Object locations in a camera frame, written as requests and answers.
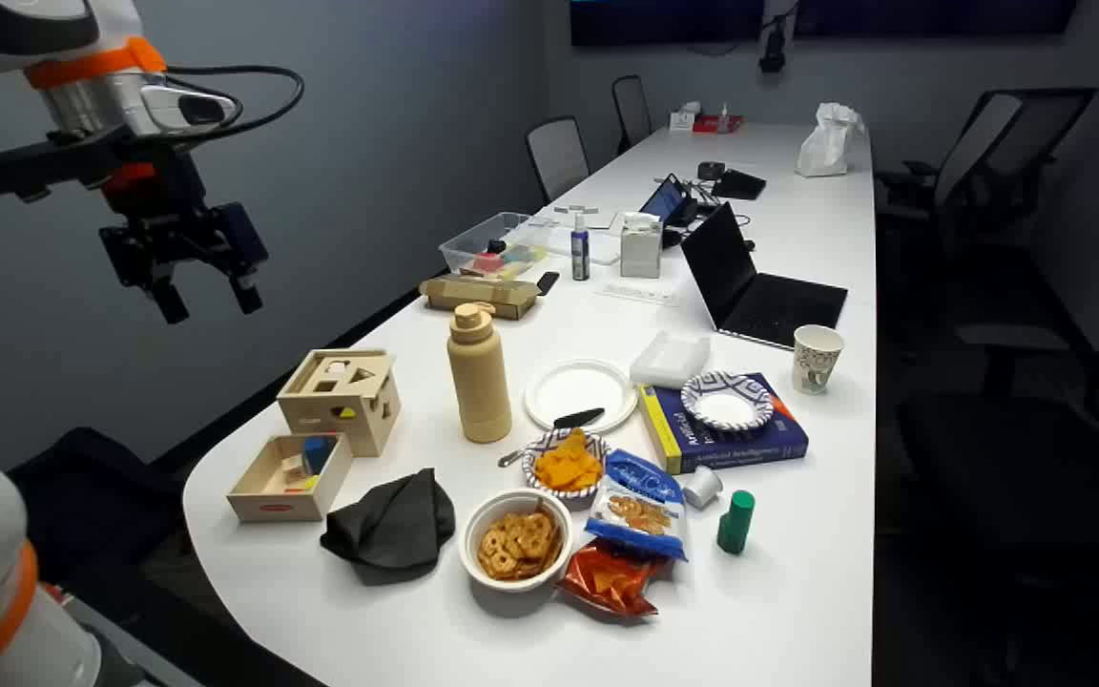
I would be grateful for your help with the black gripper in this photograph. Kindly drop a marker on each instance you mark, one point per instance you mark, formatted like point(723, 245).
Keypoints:
point(171, 224)

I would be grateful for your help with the dark grey towel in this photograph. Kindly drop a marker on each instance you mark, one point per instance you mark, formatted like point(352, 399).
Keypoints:
point(389, 528)

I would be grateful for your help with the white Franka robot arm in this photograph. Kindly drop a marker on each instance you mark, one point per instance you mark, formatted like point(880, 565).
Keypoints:
point(75, 19)

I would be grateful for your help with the wooden shape sorter box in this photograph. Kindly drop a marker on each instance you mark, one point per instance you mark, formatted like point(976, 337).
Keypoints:
point(358, 408)

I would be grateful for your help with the blue toy block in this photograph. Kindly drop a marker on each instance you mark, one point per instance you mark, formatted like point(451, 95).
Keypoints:
point(318, 450)

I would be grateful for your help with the black bag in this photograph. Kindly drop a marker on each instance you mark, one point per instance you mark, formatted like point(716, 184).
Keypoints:
point(76, 509)

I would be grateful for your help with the clear plastic bin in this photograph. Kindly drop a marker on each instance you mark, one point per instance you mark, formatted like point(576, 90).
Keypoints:
point(487, 237)

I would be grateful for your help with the tan water bottle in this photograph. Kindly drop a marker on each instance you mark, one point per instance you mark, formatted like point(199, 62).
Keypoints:
point(480, 383)

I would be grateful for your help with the small black phone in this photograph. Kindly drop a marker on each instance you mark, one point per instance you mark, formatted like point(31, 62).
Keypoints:
point(548, 282)

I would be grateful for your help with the metal spoon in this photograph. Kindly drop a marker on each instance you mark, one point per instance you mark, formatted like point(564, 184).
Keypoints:
point(512, 455)

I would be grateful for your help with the white paper plate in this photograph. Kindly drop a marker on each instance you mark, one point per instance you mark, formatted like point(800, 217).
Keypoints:
point(568, 385)

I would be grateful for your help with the small spray bottle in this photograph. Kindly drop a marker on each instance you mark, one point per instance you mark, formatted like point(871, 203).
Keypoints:
point(581, 253)

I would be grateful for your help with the grey office chair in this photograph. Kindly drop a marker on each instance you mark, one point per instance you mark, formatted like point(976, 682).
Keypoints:
point(559, 153)
point(629, 108)

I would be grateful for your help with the black knife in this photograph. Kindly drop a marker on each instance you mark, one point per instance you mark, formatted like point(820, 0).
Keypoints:
point(576, 417)

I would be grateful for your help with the small bowl of orange chips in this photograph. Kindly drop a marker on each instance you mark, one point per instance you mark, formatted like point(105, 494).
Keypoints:
point(568, 463)

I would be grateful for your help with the white bowl of pretzels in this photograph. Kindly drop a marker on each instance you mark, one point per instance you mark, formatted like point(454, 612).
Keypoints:
point(517, 580)

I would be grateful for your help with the white tissue box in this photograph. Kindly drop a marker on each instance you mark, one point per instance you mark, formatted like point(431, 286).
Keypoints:
point(637, 251)

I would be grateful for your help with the white plastic container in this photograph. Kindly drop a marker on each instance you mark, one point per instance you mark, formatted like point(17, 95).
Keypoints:
point(667, 360)

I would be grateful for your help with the blue screen tablet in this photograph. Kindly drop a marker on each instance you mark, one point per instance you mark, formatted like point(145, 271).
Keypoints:
point(666, 201)

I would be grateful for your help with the blue snack bag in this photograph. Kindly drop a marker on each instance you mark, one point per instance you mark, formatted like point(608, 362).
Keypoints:
point(633, 509)

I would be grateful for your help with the orange chip bag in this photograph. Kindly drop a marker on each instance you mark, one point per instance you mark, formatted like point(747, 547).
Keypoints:
point(608, 579)

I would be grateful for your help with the small white box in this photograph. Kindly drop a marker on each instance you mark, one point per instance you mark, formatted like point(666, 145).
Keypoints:
point(684, 119)

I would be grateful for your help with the small silver wrapper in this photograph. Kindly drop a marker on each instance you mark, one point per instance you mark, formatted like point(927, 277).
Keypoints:
point(698, 485)

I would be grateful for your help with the blue patterned paper bowl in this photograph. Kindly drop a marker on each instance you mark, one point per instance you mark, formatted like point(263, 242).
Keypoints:
point(726, 406)

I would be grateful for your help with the red box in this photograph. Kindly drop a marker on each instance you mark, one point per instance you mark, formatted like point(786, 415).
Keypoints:
point(716, 123)

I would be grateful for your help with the black case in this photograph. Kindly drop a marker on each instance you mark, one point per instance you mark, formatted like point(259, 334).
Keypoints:
point(742, 184)

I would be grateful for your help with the black laptop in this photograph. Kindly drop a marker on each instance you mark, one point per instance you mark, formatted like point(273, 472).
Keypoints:
point(772, 308)

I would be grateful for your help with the green small bottle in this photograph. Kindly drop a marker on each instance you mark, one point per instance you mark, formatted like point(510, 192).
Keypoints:
point(739, 525)

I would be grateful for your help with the paper cup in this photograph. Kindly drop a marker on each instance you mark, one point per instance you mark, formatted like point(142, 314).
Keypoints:
point(819, 360)

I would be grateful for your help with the white plastic bag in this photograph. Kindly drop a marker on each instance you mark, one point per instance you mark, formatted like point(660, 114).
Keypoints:
point(828, 141)

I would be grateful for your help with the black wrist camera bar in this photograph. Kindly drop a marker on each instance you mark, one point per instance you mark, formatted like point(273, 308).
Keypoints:
point(29, 170)

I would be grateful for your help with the wide wall monitor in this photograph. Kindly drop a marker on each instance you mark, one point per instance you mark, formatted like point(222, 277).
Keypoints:
point(666, 19)

